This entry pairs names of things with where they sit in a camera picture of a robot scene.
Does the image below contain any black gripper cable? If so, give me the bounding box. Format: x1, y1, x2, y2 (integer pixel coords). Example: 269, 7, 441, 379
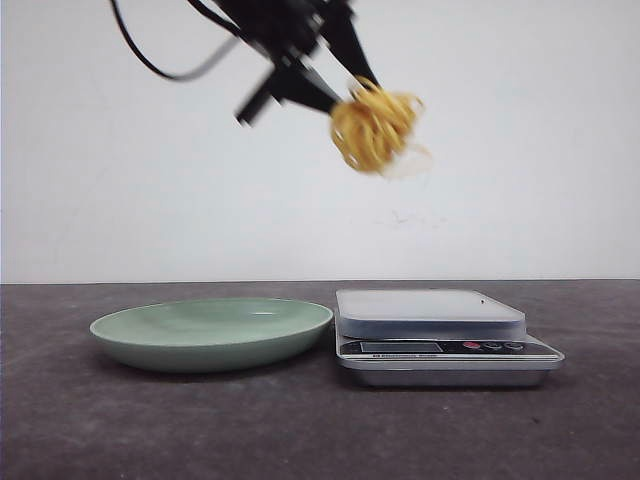
107, 0, 241, 82

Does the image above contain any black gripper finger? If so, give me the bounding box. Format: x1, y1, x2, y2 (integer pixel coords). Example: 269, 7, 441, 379
327, 17, 379, 86
273, 65, 340, 114

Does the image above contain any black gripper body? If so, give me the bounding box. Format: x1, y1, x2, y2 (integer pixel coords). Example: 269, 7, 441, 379
216, 0, 353, 124

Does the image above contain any light green plate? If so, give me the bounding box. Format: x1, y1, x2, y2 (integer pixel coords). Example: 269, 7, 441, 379
89, 297, 333, 373

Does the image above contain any yellow vermicelli bundle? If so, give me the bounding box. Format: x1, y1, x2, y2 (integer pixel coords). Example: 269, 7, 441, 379
330, 76, 433, 179

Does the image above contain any silver digital kitchen scale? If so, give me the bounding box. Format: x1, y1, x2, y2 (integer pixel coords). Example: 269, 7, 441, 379
335, 288, 565, 387

